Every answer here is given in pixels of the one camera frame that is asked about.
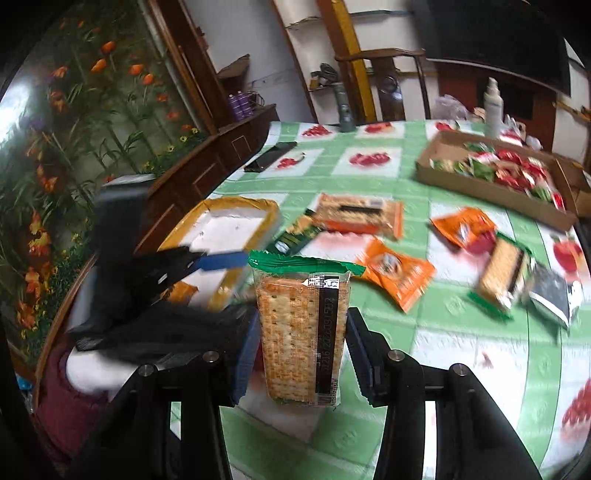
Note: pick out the low wooden cabinet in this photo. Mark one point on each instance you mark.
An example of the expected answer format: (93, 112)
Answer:
(207, 161)

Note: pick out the orange snack packet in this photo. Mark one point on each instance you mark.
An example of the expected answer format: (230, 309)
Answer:
(397, 272)
(461, 226)

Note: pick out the brown cardboard box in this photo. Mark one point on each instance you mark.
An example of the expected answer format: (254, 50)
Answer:
(443, 144)

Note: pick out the white spray bottle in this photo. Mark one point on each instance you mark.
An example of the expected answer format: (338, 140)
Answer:
(492, 110)

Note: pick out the grey thermos bottle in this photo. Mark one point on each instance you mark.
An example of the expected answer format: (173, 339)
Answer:
(346, 110)

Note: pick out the green fruit print tablecloth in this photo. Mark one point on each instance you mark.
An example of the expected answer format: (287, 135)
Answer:
(461, 323)

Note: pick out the wooden chair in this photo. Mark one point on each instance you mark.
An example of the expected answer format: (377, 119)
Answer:
(383, 57)

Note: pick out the green-ended cracker packet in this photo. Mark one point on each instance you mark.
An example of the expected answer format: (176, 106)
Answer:
(501, 272)
(286, 323)

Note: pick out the black silver snack packet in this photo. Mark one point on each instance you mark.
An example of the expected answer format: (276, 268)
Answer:
(551, 290)

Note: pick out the purple bottle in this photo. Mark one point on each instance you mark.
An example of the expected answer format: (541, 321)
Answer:
(234, 107)

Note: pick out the clear plastic bag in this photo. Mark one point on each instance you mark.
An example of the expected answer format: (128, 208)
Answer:
(448, 108)

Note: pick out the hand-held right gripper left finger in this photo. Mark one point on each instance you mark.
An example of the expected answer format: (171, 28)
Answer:
(247, 364)

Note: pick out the orange cracker packet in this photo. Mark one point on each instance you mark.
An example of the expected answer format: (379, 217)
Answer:
(351, 207)

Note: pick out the white tray box yellow tape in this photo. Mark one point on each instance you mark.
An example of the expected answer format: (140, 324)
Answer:
(231, 226)

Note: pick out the wooden wall shelf unit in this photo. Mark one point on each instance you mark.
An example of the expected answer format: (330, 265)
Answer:
(341, 27)

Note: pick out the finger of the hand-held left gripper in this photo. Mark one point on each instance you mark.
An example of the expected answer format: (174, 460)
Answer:
(184, 330)
(221, 261)

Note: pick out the black bag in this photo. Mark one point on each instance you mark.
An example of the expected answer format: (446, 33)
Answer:
(323, 76)

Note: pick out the black television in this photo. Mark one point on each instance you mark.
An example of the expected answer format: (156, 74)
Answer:
(498, 41)

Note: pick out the person's left forearm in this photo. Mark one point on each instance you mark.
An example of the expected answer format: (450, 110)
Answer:
(69, 415)

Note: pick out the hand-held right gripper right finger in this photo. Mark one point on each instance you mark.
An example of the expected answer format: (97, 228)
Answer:
(367, 369)

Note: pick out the pile of red green packets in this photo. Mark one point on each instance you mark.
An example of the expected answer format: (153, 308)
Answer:
(508, 170)

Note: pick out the person's left hand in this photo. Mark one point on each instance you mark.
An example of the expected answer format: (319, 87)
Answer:
(92, 374)

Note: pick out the floral wall poster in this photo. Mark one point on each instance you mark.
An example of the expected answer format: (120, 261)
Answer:
(92, 115)

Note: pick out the black phone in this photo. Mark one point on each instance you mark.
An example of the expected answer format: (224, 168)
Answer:
(270, 157)

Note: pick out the dark green snack packet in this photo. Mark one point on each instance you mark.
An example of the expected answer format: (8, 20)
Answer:
(298, 230)

